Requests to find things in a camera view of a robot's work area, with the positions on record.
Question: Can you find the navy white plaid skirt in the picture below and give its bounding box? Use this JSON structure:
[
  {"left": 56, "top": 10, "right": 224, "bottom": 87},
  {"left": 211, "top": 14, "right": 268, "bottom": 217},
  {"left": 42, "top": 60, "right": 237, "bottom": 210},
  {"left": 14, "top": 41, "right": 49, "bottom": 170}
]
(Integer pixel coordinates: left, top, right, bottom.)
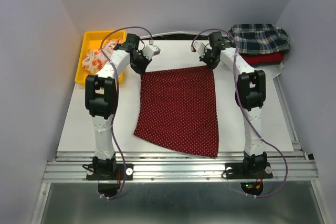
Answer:
[{"left": 229, "top": 24, "right": 290, "bottom": 55}]

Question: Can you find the dark red polka dot skirt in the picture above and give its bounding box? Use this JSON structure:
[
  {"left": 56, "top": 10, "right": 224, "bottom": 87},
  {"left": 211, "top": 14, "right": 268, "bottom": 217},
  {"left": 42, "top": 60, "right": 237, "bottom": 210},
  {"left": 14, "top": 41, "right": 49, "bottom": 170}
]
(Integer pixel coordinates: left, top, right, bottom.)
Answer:
[{"left": 134, "top": 66, "right": 219, "bottom": 158}]

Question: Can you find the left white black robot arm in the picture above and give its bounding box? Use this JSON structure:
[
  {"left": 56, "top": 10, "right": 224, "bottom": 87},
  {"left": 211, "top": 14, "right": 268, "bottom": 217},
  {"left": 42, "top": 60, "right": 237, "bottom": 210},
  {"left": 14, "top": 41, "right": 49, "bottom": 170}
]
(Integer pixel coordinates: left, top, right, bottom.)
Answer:
[{"left": 83, "top": 34, "right": 160, "bottom": 180}]

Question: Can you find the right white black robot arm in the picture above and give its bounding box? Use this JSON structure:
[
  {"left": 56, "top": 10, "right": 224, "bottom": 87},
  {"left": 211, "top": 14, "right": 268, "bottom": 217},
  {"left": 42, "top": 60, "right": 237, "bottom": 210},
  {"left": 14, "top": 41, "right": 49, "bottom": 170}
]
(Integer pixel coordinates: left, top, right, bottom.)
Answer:
[{"left": 193, "top": 31, "right": 267, "bottom": 179}]

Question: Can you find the orange floral white skirt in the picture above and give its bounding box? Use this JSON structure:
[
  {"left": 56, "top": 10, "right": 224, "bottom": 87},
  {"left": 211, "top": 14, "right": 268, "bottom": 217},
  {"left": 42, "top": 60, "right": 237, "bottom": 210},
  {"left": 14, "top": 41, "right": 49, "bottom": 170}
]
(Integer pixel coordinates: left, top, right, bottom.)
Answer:
[{"left": 81, "top": 38, "right": 123, "bottom": 75}]

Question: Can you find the yellow plastic bin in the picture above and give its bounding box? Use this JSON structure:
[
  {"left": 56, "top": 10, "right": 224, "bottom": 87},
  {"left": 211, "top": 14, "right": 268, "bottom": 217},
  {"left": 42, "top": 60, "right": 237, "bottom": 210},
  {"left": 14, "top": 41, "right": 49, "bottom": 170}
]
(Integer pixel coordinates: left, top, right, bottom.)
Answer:
[{"left": 75, "top": 30, "right": 127, "bottom": 87}]

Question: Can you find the folded red skirt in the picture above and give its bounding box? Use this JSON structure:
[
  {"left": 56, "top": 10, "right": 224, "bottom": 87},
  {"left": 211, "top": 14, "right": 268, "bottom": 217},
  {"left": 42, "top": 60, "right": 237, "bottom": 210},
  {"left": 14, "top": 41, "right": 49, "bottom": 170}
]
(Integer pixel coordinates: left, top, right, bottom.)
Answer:
[{"left": 241, "top": 52, "right": 284, "bottom": 66}]

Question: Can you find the white blue patterned skirt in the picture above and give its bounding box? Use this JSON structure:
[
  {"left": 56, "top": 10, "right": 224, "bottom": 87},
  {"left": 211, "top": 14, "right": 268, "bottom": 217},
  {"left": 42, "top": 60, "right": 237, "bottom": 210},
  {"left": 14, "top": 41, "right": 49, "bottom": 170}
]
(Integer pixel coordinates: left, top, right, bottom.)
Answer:
[{"left": 263, "top": 63, "right": 284, "bottom": 80}]

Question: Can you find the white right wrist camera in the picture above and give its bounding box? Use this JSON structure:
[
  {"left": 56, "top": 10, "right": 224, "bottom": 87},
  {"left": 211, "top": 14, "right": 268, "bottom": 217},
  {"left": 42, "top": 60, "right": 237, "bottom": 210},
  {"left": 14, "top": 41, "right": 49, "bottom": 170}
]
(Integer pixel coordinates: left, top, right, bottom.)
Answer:
[{"left": 191, "top": 41, "right": 207, "bottom": 57}]

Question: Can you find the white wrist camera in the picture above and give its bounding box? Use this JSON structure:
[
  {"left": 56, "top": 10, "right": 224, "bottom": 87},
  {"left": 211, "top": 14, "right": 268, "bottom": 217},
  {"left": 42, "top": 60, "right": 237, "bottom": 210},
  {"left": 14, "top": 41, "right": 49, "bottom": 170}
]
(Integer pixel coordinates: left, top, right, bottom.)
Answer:
[
  {"left": 191, "top": 41, "right": 207, "bottom": 57},
  {"left": 142, "top": 45, "right": 161, "bottom": 60}
]

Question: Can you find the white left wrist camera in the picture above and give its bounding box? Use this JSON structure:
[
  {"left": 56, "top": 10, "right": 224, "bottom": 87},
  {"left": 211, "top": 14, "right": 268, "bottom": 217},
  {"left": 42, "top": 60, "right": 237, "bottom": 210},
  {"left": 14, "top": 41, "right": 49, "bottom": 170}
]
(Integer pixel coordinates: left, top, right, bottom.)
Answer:
[{"left": 142, "top": 45, "right": 161, "bottom": 60}]

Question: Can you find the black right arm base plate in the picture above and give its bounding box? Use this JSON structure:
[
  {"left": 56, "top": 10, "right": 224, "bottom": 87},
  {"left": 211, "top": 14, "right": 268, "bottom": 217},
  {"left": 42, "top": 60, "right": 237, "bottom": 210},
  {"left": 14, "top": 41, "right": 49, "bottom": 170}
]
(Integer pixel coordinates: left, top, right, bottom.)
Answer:
[{"left": 222, "top": 162, "right": 273, "bottom": 180}]

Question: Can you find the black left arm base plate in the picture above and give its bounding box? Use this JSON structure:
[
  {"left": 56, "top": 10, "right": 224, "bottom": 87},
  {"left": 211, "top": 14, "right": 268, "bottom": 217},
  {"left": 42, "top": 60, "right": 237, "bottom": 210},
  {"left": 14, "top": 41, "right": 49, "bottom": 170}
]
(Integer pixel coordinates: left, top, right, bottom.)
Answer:
[{"left": 82, "top": 163, "right": 133, "bottom": 181}]

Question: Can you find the aluminium table frame rail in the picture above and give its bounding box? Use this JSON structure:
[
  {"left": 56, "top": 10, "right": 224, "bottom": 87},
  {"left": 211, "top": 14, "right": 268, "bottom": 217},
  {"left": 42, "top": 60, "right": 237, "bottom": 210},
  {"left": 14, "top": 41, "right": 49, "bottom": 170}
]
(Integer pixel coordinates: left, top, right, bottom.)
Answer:
[{"left": 43, "top": 72, "right": 319, "bottom": 183}]

